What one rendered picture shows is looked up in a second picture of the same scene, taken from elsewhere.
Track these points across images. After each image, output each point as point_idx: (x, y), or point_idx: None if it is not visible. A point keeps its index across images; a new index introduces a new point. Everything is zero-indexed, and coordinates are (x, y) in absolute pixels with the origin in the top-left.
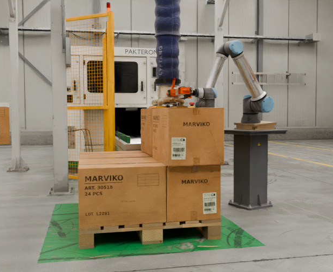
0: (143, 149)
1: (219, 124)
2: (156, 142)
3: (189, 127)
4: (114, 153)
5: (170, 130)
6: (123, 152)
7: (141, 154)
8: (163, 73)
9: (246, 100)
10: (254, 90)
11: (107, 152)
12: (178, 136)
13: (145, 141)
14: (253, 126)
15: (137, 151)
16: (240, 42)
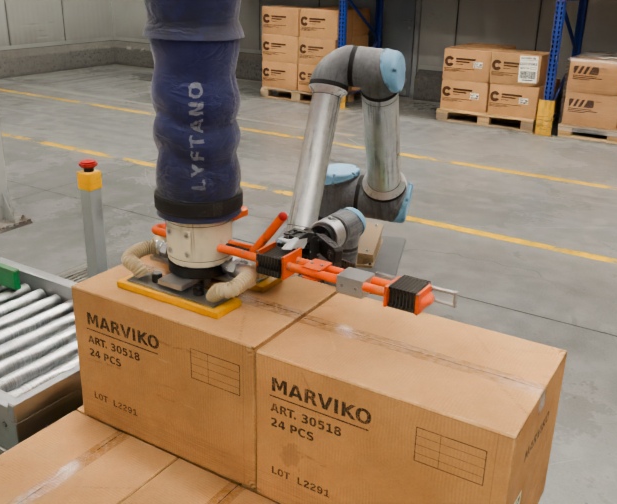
0: (129, 428)
1: (557, 399)
2: (315, 472)
3: (529, 455)
4: (47, 492)
5: (509, 498)
6: (54, 460)
7: (149, 458)
8: (213, 185)
9: (341, 188)
10: (392, 176)
11: None
12: (515, 500)
13: (153, 414)
14: (370, 258)
15: (76, 424)
16: (403, 58)
